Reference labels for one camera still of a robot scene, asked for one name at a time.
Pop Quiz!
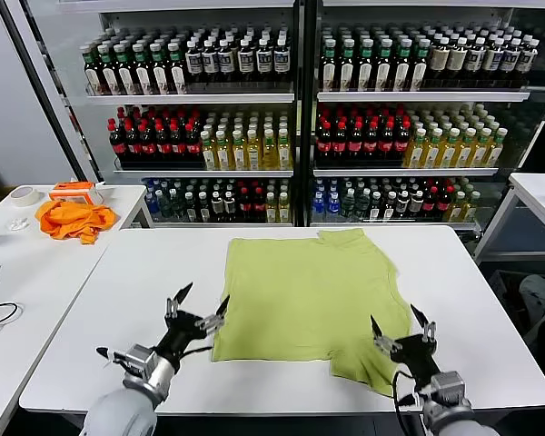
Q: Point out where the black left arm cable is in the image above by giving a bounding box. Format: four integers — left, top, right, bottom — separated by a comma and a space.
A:
95, 345, 213, 364

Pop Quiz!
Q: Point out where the white side table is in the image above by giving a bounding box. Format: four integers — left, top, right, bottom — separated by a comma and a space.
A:
0, 183, 154, 249
0, 235, 113, 436
473, 171, 545, 264

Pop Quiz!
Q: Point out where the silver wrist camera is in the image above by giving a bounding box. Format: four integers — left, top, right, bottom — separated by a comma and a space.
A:
113, 343, 158, 378
429, 371, 468, 403

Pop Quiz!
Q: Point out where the drinks display cabinet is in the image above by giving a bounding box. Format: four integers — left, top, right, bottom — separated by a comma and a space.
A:
20, 0, 545, 231

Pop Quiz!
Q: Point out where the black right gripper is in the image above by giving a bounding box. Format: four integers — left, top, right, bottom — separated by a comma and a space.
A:
370, 302, 442, 387

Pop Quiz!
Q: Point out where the crumpled orange cloth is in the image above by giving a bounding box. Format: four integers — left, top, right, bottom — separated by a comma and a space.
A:
35, 199, 119, 246

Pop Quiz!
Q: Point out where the grey cloth bundle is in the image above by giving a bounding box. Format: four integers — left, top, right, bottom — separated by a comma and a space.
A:
519, 273, 545, 319

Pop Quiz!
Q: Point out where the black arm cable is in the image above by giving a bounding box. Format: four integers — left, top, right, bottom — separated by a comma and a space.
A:
95, 345, 213, 364
391, 370, 421, 436

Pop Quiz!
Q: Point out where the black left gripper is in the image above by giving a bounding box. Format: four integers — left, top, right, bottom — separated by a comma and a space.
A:
156, 282, 232, 372

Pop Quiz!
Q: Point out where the green cap dark tea bottle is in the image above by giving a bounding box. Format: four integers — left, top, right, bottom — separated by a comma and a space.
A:
81, 43, 104, 95
167, 40, 188, 94
408, 38, 431, 91
374, 38, 395, 91
356, 38, 377, 91
113, 43, 137, 95
320, 38, 340, 91
149, 41, 172, 95
97, 43, 121, 95
338, 38, 359, 91
131, 41, 154, 95
391, 38, 414, 91

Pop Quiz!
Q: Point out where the white cap blue label bottle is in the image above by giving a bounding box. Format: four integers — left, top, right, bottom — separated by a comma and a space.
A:
201, 39, 220, 85
498, 37, 522, 82
184, 39, 204, 85
513, 38, 540, 82
272, 38, 292, 85
236, 38, 256, 85
463, 36, 486, 82
254, 38, 273, 85
481, 37, 505, 82
218, 38, 236, 85

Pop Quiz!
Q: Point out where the light green t-shirt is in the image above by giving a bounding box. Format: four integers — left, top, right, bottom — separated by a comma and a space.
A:
211, 228, 413, 400

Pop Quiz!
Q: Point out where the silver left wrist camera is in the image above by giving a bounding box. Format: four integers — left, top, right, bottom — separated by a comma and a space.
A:
113, 343, 158, 378

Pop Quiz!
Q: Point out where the black plastic crate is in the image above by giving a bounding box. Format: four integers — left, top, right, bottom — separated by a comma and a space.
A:
489, 268, 530, 319

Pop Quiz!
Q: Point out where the white cap cream label bottle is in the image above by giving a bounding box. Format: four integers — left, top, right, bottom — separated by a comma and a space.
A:
429, 36, 451, 83
445, 36, 469, 83

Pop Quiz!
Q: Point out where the black slanted door frame bar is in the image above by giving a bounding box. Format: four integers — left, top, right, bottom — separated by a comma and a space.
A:
0, 0, 102, 185

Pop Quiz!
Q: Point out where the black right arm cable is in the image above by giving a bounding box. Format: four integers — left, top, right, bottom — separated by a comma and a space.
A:
391, 370, 421, 436

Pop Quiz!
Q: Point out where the white shelf board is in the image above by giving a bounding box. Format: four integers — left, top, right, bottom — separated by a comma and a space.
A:
316, 90, 531, 104
84, 93, 296, 106
312, 166, 500, 177
113, 168, 295, 178
311, 221, 478, 230
152, 221, 295, 228

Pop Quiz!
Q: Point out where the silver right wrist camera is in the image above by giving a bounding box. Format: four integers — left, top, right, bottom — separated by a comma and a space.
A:
429, 371, 468, 403

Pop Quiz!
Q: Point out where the orange and white box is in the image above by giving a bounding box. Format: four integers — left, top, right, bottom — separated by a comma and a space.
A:
48, 180, 104, 206

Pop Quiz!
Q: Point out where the red cap cola bottle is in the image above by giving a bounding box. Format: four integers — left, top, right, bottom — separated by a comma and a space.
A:
392, 118, 412, 158
316, 119, 333, 158
123, 117, 142, 159
252, 183, 267, 223
377, 119, 397, 158
422, 184, 439, 221
437, 184, 454, 221
139, 119, 158, 159
184, 121, 202, 159
331, 119, 349, 158
346, 119, 364, 158
238, 183, 253, 223
362, 119, 381, 158
154, 119, 173, 159
170, 120, 187, 159
107, 117, 126, 159

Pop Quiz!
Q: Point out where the beige masking tape roll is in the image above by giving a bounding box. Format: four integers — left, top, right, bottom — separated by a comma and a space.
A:
7, 185, 41, 208

